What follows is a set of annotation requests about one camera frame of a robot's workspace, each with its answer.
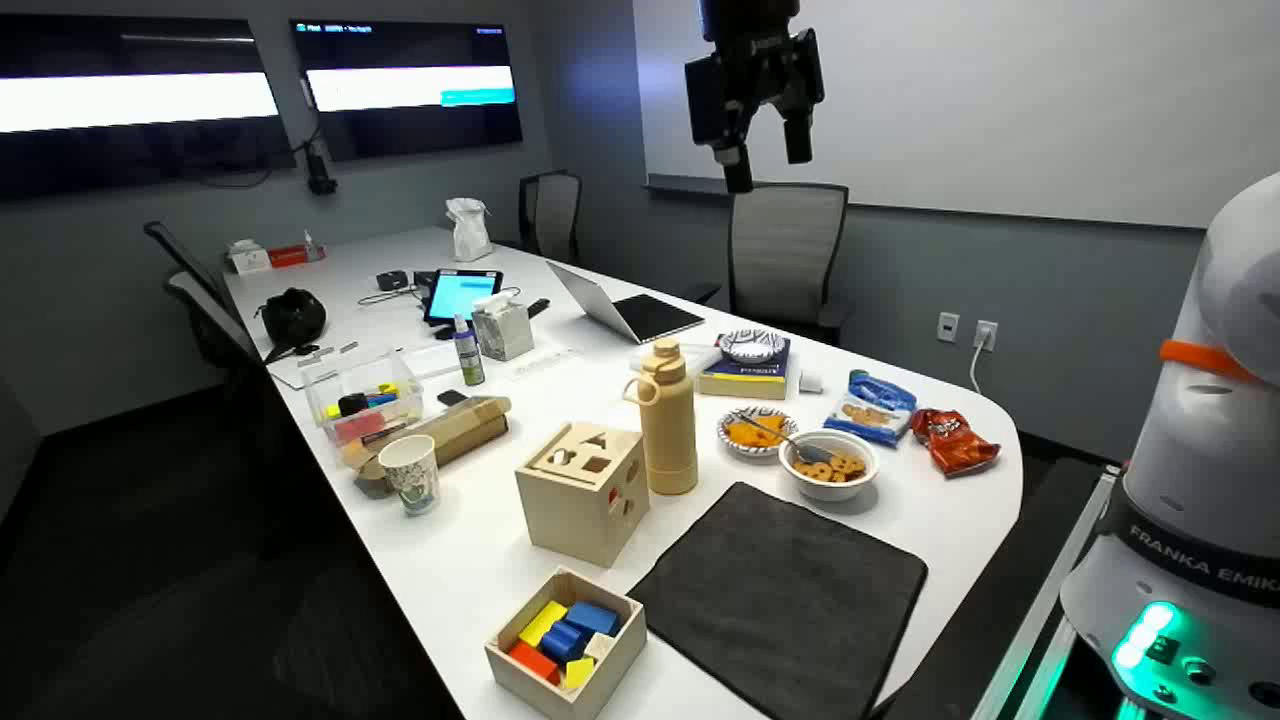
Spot beige water bottle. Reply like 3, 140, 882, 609
621, 338, 704, 501

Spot red chip bag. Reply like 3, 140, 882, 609
907, 403, 1005, 482

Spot tablet with lit screen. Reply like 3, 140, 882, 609
419, 265, 508, 334

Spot wooden shape sorter cube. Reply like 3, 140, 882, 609
511, 421, 653, 572

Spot black headphones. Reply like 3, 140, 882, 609
257, 285, 331, 362

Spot white bowl of snacks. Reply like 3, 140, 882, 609
778, 430, 884, 504

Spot dark grey towel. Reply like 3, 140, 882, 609
627, 482, 931, 720

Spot small yellow block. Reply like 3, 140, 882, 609
558, 655, 604, 702

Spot white whiteboard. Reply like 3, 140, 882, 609
627, 0, 1280, 232

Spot paper cup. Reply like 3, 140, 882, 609
375, 432, 443, 521

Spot wall monitor with teal bar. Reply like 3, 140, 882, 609
287, 18, 529, 165

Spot large wall monitor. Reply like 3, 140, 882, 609
0, 11, 291, 206

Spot clear plastic container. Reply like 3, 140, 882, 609
304, 349, 427, 454

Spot long yellow block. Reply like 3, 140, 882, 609
518, 596, 574, 651

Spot red block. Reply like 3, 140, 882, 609
506, 640, 567, 688

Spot grey mesh office chair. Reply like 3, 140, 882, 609
701, 181, 854, 339

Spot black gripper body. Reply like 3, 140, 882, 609
701, 0, 830, 150

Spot black wall webcam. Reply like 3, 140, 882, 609
300, 137, 341, 202

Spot open silver laptop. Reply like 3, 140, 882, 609
546, 255, 707, 349

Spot black office chair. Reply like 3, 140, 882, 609
142, 217, 261, 377

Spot red and white box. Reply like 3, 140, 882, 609
224, 232, 328, 282

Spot long cardboard box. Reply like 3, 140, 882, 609
341, 394, 518, 490

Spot blue block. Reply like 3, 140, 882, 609
565, 600, 626, 640
538, 621, 592, 669

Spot blue chip bag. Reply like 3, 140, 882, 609
819, 368, 919, 454

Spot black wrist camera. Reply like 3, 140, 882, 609
683, 53, 737, 150

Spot wooden tray of blocks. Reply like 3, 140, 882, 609
483, 570, 653, 720

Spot white paper bag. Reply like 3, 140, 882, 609
443, 191, 497, 265

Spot small grey office chair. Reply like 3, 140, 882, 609
518, 170, 590, 265

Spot plate of orange chips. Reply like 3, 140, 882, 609
718, 403, 802, 466

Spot white tissue box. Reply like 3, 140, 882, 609
467, 291, 541, 366

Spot white paper sheets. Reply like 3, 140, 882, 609
268, 338, 364, 396

